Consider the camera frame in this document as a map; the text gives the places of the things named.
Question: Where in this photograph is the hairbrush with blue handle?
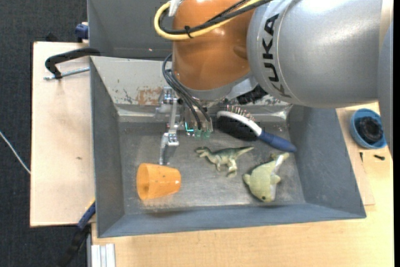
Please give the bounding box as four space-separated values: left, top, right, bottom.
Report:
216 104 298 153

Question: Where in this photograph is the green toy dinosaur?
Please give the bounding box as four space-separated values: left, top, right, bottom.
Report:
195 146 256 178

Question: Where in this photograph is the orange plastic cup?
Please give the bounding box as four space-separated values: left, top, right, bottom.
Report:
136 162 182 201

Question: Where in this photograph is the green plush dolphin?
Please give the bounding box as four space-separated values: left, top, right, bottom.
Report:
242 151 291 203

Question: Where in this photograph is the grey metal bin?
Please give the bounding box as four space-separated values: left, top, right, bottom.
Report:
86 0 367 238

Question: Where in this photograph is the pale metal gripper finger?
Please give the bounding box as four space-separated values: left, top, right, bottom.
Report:
167 133 180 165
159 132 170 166

